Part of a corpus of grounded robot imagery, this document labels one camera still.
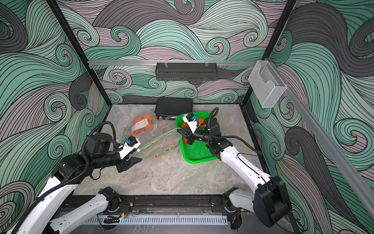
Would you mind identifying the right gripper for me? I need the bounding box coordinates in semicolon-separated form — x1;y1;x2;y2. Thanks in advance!
178;126;213;145

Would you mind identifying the green plastic basket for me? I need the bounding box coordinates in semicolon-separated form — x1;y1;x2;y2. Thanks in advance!
175;111;218;164

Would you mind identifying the green printed zip-top bag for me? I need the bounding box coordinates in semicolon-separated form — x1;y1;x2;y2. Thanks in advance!
119;128;131;145

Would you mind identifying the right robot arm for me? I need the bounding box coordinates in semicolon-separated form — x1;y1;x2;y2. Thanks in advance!
177;108;291;228

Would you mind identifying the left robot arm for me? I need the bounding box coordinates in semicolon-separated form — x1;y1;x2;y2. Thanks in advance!
8;121;142;234

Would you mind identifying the clear bag of oranges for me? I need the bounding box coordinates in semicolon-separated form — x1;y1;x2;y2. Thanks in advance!
130;113;156;137

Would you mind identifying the black flat box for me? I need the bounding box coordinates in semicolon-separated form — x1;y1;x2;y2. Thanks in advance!
154;97;193;120

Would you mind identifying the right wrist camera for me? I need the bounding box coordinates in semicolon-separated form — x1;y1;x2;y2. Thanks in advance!
183;113;199;134

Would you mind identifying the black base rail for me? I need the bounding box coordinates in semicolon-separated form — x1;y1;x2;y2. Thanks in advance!
58;194;288;214

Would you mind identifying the black wall shelf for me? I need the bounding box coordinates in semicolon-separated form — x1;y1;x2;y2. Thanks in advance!
155;62;218;82

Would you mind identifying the white slotted cable duct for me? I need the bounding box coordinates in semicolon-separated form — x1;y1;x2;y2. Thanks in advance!
93;215;228;226

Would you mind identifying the clear acrylic wall holder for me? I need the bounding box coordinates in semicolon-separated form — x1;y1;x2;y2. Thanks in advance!
248;60;287;108

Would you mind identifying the aluminium wall rail back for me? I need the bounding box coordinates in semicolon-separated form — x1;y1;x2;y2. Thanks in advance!
87;59;258;68

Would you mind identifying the aluminium wall rail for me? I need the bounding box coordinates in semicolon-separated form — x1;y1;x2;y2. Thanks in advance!
87;59;258;68
266;59;374;217

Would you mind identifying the aluminium wall rail right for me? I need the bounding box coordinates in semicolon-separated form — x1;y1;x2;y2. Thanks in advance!
266;59;374;217

